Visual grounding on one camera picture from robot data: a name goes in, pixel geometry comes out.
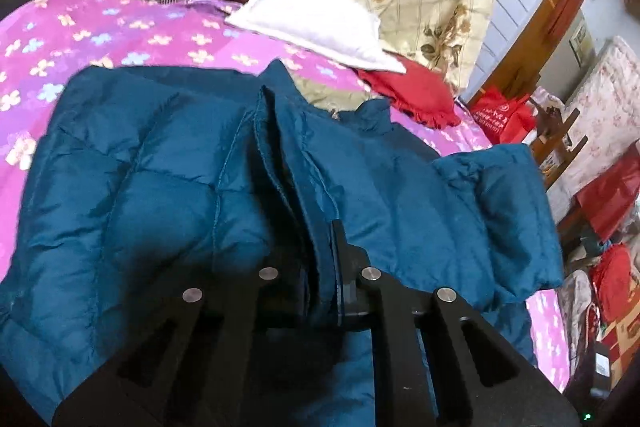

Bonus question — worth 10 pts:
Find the red shopping bag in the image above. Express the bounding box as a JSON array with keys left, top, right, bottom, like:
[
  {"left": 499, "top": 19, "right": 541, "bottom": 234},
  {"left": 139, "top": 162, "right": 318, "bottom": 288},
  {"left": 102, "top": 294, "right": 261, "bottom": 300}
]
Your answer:
[{"left": 470, "top": 86, "right": 536, "bottom": 145}]

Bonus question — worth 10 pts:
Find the floral white mattress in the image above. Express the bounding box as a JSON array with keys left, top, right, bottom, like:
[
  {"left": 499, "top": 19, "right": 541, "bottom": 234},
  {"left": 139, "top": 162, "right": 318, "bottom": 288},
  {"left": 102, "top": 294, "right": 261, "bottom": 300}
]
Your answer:
[{"left": 547, "top": 36, "right": 639, "bottom": 222}]

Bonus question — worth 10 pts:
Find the red fringed cushion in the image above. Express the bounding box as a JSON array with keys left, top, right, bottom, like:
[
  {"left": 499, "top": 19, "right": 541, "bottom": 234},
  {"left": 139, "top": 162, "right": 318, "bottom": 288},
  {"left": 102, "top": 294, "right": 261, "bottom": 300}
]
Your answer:
[{"left": 356, "top": 55, "right": 461, "bottom": 129}]

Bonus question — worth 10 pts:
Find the wooden chair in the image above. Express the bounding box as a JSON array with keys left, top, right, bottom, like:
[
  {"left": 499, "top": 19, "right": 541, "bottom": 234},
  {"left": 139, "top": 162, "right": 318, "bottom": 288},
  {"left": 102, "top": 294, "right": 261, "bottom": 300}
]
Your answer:
[{"left": 529, "top": 98, "right": 588, "bottom": 190}]

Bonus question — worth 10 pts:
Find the pink floral bed sheet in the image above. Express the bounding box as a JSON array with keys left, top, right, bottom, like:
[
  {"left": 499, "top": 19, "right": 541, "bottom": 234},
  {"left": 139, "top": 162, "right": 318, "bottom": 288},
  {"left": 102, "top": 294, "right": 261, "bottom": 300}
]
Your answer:
[{"left": 1, "top": 0, "right": 566, "bottom": 376}]

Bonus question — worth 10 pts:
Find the white pillow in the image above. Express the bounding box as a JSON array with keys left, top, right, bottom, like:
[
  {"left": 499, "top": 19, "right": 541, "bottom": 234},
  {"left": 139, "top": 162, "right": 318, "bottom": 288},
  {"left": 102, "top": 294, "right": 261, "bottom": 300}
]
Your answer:
[{"left": 226, "top": 0, "right": 406, "bottom": 74}]

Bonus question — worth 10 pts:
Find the blue quilted down jacket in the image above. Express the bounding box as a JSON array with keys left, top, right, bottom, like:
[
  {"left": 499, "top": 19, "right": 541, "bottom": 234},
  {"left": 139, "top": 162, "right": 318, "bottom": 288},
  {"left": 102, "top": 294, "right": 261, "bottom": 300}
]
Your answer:
[{"left": 1, "top": 62, "right": 562, "bottom": 426}]

